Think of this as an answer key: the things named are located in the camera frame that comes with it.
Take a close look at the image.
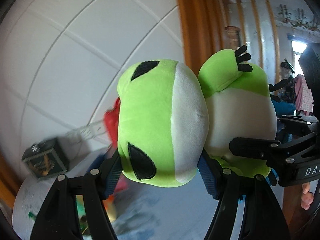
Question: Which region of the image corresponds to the red bear carry case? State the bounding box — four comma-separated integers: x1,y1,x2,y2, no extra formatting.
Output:
104,97,122,147

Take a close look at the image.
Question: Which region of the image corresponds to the light green frog plush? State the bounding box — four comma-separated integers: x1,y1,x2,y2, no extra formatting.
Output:
117,45,288,188

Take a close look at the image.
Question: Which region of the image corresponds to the dark green gift box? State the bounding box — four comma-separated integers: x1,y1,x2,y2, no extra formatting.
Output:
21,137,69,182

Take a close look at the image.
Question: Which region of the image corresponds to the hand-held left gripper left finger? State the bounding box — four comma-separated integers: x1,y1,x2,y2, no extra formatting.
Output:
30,150,123,240

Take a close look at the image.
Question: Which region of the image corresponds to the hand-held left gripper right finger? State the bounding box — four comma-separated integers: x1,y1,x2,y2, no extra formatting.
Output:
197,150,292,240

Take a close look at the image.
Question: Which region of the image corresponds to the cloth-covered round desktop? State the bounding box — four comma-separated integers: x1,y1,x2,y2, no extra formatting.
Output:
12,147,250,240

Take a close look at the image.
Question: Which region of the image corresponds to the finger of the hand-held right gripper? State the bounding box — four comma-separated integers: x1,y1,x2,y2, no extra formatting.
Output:
276,114,320,140
229,137,318,170

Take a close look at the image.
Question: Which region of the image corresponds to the person's right hand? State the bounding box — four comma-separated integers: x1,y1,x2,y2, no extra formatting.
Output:
301,182,315,210

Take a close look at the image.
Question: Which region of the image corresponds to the background clutter pile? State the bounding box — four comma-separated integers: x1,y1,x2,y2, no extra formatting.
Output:
280,60,314,113

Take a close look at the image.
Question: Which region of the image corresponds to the white five-hole wall socket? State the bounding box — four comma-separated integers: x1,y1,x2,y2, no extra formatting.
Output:
80,126,94,139

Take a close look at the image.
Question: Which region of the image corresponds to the wooden door frame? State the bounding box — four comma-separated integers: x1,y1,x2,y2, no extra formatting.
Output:
174,0,225,63

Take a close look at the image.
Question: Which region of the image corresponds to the wooden slat glass partition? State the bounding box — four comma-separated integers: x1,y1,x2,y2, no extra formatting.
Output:
217,0,280,80

